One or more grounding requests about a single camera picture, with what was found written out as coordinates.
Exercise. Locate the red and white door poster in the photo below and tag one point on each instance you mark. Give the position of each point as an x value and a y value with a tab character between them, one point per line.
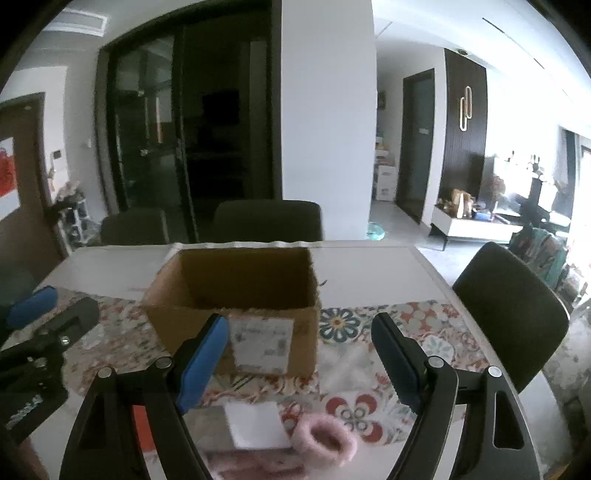
7	175

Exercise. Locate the gold wall decoration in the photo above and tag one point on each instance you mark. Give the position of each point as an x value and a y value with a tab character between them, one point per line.
466	108

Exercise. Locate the dark slatted wall panel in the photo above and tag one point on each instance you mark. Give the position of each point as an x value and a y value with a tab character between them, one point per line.
461	161

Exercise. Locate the stacked white boxes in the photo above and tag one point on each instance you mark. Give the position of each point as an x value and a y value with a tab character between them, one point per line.
385	177

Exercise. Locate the black framed glass sliding door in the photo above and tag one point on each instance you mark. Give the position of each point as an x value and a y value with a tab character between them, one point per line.
161	138

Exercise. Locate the brown paper bag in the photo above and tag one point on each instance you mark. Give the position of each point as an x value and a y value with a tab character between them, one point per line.
461	203

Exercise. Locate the white low cabinet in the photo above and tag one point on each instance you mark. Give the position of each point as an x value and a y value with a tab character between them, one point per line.
466	228

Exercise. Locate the pink soft cloth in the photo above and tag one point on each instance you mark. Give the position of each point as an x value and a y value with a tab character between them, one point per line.
258	464

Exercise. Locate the ceiling air vent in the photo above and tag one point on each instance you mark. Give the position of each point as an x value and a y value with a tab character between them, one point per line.
74	22

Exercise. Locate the brown wooden door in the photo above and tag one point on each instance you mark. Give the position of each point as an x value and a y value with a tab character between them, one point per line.
34	194

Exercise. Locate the dark interior door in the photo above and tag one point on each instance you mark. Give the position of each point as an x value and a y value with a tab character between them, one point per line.
415	147

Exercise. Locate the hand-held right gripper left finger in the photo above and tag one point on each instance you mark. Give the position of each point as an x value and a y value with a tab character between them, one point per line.
203	364

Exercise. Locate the pink fluffy scrunchie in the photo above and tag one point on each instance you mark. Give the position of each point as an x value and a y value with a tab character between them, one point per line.
304	438

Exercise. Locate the orange pot holder cloth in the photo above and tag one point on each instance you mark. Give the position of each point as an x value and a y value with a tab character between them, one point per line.
143	429

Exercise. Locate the white floral fabric pouch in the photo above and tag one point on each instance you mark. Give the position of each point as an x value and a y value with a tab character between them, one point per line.
254	424

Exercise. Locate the shoe rack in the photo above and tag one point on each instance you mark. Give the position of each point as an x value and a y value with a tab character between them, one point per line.
74	221

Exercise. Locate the floral patterned table mat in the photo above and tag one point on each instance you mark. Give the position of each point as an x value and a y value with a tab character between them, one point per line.
351	323

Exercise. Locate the green bag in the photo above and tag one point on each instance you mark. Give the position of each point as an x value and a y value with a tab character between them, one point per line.
376	230

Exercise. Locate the colourful patterned fabric pile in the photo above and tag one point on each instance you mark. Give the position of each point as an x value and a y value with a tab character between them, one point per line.
545	258

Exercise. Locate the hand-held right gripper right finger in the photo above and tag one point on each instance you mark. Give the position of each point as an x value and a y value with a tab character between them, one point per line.
401	364

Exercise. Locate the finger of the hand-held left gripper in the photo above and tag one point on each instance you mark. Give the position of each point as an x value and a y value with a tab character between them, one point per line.
32	305
76	318

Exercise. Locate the dark dining chair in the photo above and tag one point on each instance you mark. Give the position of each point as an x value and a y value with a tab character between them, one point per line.
16	281
134	226
512	309
268	219

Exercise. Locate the brown cardboard box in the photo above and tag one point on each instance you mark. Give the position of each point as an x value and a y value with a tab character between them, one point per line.
300	341

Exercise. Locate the white wall control panel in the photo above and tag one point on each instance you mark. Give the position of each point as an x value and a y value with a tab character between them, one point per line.
57	154

